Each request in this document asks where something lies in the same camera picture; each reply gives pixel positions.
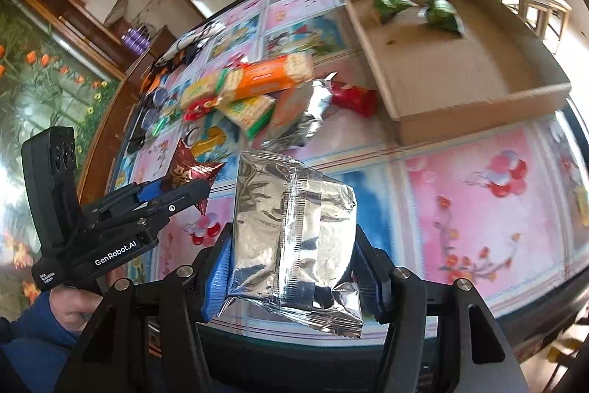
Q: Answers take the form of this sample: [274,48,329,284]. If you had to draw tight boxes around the printed fruit tablecloth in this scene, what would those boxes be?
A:
[110,0,589,357]

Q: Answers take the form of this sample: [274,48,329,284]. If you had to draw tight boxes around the grey shelf ornament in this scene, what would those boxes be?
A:
[103,0,130,25]

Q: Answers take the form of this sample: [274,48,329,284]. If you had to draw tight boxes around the white patterned scarf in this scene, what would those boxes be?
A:
[181,21,222,48]

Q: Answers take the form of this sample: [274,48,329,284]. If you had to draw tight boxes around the person's left forearm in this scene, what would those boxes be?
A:
[0,292,81,393]

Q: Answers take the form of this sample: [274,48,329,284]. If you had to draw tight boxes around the floral wall poster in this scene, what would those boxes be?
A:
[0,0,125,329]

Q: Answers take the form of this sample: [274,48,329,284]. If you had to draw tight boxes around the green cracker packet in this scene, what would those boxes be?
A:
[216,94,277,140]

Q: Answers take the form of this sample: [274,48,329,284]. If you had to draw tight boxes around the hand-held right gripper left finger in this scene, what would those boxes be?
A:
[55,222,235,393]

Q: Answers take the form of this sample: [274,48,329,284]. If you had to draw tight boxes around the red white snack packet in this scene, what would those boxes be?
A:
[329,73,379,117]

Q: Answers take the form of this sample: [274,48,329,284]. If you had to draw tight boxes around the small yellow cracker packet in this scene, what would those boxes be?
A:
[179,71,231,108]

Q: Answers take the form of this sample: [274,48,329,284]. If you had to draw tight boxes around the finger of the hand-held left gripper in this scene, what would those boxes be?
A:
[87,182,213,239]
[98,179,174,213]

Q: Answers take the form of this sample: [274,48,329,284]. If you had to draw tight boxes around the eyeglasses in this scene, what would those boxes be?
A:
[138,87,182,131]

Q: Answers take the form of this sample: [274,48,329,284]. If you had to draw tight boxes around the green snack packet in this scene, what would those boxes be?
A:
[373,0,415,23]
[419,0,465,37]

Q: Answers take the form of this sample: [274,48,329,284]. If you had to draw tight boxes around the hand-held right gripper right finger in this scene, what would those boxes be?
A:
[350,227,530,393]

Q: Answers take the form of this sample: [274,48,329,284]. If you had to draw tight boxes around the black orange scarf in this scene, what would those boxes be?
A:
[138,45,194,92]

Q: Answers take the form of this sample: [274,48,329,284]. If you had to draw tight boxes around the person's left hand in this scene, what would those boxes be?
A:
[50,285,106,334]

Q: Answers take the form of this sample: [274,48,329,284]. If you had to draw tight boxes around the silver foil packet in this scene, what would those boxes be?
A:
[260,80,334,150]
[216,149,364,338]

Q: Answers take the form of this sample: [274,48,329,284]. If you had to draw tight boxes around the red foil snack packet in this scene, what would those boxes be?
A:
[168,140,226,216]

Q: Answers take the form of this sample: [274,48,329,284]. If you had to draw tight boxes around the orange cracker packet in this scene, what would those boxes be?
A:
[223,53,316,101]

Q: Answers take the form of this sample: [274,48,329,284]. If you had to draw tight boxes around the cardboard box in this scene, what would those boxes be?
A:
[341,0,572,145]

